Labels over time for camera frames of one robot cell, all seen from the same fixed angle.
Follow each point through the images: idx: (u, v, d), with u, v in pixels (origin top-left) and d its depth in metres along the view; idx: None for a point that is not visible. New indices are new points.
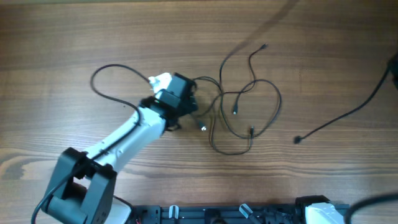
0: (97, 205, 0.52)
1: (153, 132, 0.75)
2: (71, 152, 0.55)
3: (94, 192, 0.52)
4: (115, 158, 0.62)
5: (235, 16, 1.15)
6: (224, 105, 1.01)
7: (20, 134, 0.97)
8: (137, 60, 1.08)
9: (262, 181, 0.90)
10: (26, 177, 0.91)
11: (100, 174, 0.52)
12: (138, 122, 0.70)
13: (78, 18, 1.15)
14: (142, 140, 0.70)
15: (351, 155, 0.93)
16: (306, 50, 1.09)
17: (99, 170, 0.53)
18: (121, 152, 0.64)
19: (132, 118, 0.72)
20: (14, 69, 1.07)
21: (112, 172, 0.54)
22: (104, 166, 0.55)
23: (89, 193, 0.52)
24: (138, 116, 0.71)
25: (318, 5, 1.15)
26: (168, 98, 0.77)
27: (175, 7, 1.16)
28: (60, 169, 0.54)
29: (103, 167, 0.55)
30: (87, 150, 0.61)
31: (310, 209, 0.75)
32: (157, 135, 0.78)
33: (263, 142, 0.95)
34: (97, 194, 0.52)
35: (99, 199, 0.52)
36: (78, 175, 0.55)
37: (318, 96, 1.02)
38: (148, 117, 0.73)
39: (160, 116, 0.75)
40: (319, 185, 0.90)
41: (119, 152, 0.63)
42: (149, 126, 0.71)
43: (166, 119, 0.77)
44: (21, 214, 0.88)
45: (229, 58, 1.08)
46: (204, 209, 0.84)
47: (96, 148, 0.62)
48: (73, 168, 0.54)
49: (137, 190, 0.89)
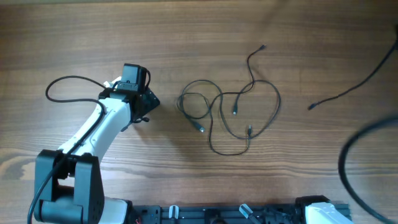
0: (89, 192, 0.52)
1: (122, 117, 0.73)
2: (46, 152, 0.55)
3: (81, 181, 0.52)
4: (91, 148, 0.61)
5: (235, 16, 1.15)
6: (224, 105, 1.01)
7: (20, 134, 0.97)
8: (137, 60, 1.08)
9: (262, 181, 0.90)
10: (26, 177, 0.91)
11: (82, 162, 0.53)
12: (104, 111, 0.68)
13: (78, 18, 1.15)
14: (112, 127, 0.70)
15: (351, 155, 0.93)
16: (306, 50, 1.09)
17: (79, 160, 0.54)
18: (96, 140, 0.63)
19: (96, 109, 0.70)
20: (14, 69, 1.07)
21: (92, 158, 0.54)
22: (82, 155, 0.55)
23: (78, 185, 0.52)
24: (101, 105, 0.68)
25: (317, 5, 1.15)
26: (125, 88, 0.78)
27: (176, 7, 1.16)
28: (41, 171, 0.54)
29: (83, 156, 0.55)
30: (60, 148, 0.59)
31: (310, 208, 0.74)
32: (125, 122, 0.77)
33: (263, 142, 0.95)
34: (85, 182, 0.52)
35: (89, 186, 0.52)
36: (58, 173, 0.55)
37: (318, 96, 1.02)
38: (112, 104, 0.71)
39: (123, 101, 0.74)
40: (319, 185, 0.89)
41: (94, 141, 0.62)
42: (115, 111, 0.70)
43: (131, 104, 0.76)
44: (20, 214, 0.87)
45: (229, 58, 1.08)
46: (205, 209, 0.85)
47: (70, 143, 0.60)
48: (54, 165, 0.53)
49: (137, 190, 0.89)
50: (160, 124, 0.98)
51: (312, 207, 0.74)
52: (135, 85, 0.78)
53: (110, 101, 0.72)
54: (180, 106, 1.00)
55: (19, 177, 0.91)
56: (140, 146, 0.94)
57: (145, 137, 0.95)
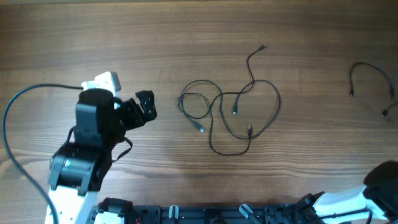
0: None
1: (97, 178, 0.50)
2: None
3: None
4: None
5: (235, 16, 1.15)
6: (224, 105, 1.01)
7: (20, 134, 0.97)
8: (137, 59, 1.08)
9: (262, 181, 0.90)
10: (26, 177, 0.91)
11: None
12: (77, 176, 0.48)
13: (78, 18, 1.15)
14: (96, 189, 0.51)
15: (350, 155, 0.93)
16: (305, 50, 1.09)
17: None
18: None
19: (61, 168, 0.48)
20: (13, 69, 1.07)
21: None
22: None
23: None
24: (73, 167, 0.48)
25: (316, 6, 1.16)
26: (87, 135, 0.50)
27: (176, 7, 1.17)
28: None
29: None
30: None
31: (321, 197, 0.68)
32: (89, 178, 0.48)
33: (263, 142, 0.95)
34: None
35: None
36: None
37: (318, 96, 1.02)
38: (80, 167, 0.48)
39: (91, 165, 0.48)
40: (319, 185, 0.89)
41: None
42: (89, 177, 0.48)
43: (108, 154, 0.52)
44: (20, 214, 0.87)
45: (230, 58, 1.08)
46: (205, 209, 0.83)
47: None
48: None
49: (137, 190, 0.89)
50: (160, 124, 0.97)
51: (324, 194, 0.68)
52: (99, 135, 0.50)
53: (71, 173, 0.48)
54: (180, 106, 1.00)
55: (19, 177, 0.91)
56: (140, 146, 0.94)
57: (145, 137, 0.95)
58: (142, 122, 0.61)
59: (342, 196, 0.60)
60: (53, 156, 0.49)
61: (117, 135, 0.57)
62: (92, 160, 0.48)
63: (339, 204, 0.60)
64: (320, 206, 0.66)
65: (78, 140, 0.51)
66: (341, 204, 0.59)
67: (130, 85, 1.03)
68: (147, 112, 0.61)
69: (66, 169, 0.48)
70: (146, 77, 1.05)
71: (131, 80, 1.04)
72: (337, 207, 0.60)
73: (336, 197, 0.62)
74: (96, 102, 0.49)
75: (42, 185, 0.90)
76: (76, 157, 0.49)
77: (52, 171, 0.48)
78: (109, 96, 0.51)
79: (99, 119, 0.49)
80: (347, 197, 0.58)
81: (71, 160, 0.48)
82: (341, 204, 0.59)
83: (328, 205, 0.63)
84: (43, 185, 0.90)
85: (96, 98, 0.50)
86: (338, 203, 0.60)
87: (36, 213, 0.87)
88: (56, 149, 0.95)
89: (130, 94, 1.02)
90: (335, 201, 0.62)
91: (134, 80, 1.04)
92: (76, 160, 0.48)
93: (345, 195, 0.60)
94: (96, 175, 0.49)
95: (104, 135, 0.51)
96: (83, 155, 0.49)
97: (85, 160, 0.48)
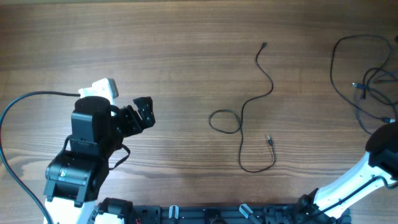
0: None
1: (94, 186, 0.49)
2: None
3: None
4: None
5: (235, 15, 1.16)
6: (224, 105, 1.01)
7: (20, 135, 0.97)
8: (137, 59, 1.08)
9: (262, 181, 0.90)
10: (25, 177, 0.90)
11: None
12: (73, 186, 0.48)
13: (78, 18, 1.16)
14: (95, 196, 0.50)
15: (351, 155, 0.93)
16: (306, 50, 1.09)
17: None
18: None
19: (56, 179, 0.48)
20: (14, 69, 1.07)
21: None
22: None
23: None
24: (68, 178, 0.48)
25: (316, 7, 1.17)
26: (81, 145, 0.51)
27: (175, 7, 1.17)
28: None
29: None
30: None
31: (318, 191, 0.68)
32: (86, 186, 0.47)
33: (263, 142, 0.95)
34: None
35: None
36: None
37: (319, 95, 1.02)
38: (75, 178, 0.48)
39: (86, 172, 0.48)
40: (320, 185, 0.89)
41: None
42: (84, 186, 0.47)
43: (105, 162, 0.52)
44: (20, 214, 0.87)
45: (230, 58, 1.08)
46: (205, 209, 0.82)
47: None
48: None
49: (137, 190, 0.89)
50: (160, 124, 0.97)
51: (321, 188, 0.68)
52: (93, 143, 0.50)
53: (68, 183, 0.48)
54: (180, 106, 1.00)
55: (19, 177, 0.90)
56: (140, 146, 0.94)
57: (145, 137, 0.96)
58: (140, 129, 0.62)
59: (342, 180, 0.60)
60: (48, 165, 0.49)
61: (115, 142, 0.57)
62: (89, 170, 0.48)
63: (344, 186, 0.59)
64: (322, 200, 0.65)
65: (74, 149, 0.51)
66: (344, 187, 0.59)
67: (130, 85, 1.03)
68: (144, 119, 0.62)
69: (63, 179, 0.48)
70: (146, 77, 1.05)
71: (131, 79, 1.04)
72: (341, 191, 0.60)
73: (336, 185, 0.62)
74: (93, 110, 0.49)
75: (41, 185, 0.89)
76: (73, 167, 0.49)
77: (48, 181, 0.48)
78: (105, 104, 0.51)
79: (96, 127, 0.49)
80: (347, 178, 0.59)
81: (67, 170, 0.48)
82: (346, 185, 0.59)
83: (331, 196, 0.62)
84: (43, 185, 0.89)
85: (92, 106, 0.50)
86: (339, 190, 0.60)
87: (36, 213, 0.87)
88: (56, 149, 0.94)
89: (131, 94, 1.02)
90: (335, 190, 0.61)
91: (134, 80, 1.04)
92: (70, 170, 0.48)
93: (343, 178, 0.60)
94: (92, 185, 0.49)
95: (101, 145, 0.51)
96: (79, 164, 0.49)
97: (81, 170, 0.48)
